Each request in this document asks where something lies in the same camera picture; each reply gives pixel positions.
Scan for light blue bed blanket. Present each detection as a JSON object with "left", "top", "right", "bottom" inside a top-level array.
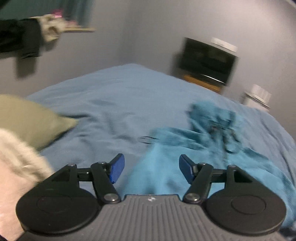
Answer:
[{"left": 25, "top": 63, "right": 296, "bottom": 237}]

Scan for olive green pillow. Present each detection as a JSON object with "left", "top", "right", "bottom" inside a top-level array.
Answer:
[{"left": 1, "top": 94, "right": 78, "bottom": 151}]

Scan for black television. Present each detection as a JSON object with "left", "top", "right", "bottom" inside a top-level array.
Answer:
[{"left": 179, "top": 38, "right": 237, "bottom": 86}]

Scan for black hanging garment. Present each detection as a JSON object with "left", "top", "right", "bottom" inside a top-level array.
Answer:
[{"left": 1, "top": 18, "right": 43, "bottom": 59}]

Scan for wooden tv stand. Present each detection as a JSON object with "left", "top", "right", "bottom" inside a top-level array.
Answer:
[{"left": 183, "top": 75, "right": 222, "bottom": 94}]

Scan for white fluffy blanket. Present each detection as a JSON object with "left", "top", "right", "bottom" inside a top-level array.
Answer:
[{"left": 1, "top": 128, "right": 53, "bottom": 240}]

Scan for white wifi router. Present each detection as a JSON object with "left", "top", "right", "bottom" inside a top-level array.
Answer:
[{"left": 250, "top": 84, "right": 271, "bottom": 104}]

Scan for pink items on sill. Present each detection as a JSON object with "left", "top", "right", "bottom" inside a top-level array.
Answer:
[{"left": 52, "top": 9, "right": 77, "bottom": 28}]

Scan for wooden window sill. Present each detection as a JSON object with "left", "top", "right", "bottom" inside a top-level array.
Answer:
[{"left": 64, "top": 28, "right": 96, "bottom": 32}]

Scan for teal window curtain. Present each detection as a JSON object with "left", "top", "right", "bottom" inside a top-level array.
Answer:
[{"left": 1, "top": 0, "right": 94, "bottom": 27}]

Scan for teal blue hooded jacket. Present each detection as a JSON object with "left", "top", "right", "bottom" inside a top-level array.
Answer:
[{"left": 120, "top": 102, "right": 295, "bottom": 228}]

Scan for cream hanging garment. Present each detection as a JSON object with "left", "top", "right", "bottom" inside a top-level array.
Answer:
[{"left": 37, "top": 14, "right": 67, "bottom": 43}]

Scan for white wall power strip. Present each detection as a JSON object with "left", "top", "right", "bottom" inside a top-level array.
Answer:
[{"left": 211, "top": 38, "right": 238, "bottom": 53}]

